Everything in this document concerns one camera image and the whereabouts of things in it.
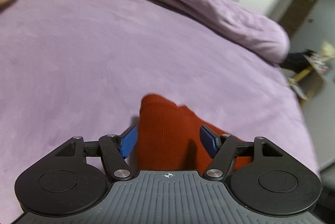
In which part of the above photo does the red knit cardigan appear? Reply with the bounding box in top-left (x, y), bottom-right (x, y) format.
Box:
top-left (135, 94), bottom-right (253, 171)

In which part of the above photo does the black clothing pile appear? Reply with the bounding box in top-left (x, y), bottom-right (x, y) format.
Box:
top-left (279, 49), bottom-right (315, 73)

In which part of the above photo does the purple bed sheet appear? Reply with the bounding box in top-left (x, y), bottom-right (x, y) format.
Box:
top-left (1, 0), bottom-right (318, 223)

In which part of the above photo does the yellow side shelf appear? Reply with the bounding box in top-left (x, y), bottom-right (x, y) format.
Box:
top-left (288, 54), bottom-right (329, 108)

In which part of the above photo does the flower bouquet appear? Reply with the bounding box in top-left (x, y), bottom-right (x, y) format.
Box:
top-left (307, 41), bottom-right (334, 75)

